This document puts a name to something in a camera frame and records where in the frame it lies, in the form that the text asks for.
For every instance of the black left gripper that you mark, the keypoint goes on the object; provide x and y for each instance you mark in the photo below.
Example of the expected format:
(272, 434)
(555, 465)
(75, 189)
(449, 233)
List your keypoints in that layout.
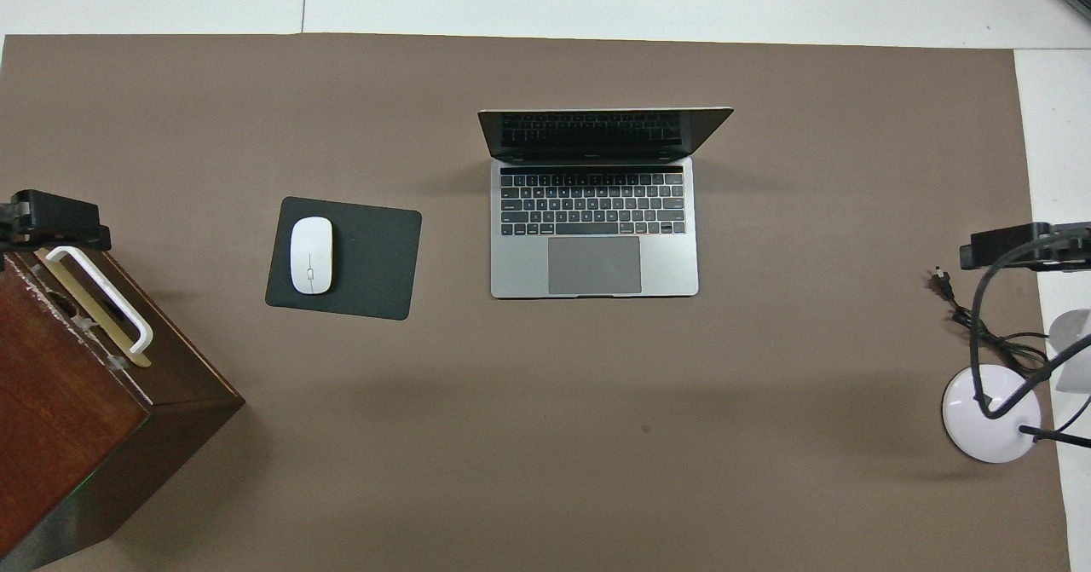
(7, 227)

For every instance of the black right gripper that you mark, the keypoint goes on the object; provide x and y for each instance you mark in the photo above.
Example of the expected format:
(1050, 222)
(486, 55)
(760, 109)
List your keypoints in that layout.
(1072, 261)

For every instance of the silver grey laptop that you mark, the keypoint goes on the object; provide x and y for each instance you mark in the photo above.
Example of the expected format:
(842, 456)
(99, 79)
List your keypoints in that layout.
(597, 265)

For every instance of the brass box plate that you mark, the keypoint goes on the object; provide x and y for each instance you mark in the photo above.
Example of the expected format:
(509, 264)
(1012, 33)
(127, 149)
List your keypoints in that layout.
(85, 308)

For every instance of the white desk lamp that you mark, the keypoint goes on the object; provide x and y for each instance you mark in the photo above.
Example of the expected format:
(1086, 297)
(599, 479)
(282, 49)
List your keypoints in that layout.
(1006, 427)

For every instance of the dark brown wooden box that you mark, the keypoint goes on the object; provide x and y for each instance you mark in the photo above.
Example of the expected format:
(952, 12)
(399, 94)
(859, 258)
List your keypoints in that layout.
(77, 418)

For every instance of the white computer mouse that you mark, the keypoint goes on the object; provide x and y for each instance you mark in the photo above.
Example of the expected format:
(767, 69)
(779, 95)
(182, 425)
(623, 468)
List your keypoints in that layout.
(311, 255)

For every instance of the black mouse pad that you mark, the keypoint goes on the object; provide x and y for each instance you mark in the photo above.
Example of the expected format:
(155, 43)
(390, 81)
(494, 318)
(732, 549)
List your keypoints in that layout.
(375, 257)

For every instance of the brown table mat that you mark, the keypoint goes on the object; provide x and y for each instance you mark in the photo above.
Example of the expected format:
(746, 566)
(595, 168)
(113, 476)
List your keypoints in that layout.
(545, 427)

